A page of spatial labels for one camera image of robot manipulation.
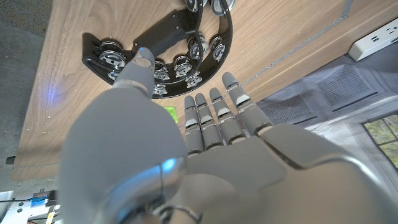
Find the black half-moon tambourine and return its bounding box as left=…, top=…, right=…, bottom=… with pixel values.
left=81, top=0, right=236, bottom=100

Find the printed window backdrop cloth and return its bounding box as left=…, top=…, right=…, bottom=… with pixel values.
left=257, top=52, right=398, bottom=203

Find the white power strip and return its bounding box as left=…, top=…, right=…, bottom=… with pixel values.
left=347, top=17, right=398, bottom=62

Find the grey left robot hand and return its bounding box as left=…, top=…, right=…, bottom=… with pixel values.
left=58, top=47, right=398, bottom=224

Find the green block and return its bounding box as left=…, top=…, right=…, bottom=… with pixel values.
left=163, top=106, right=179, bottom=124

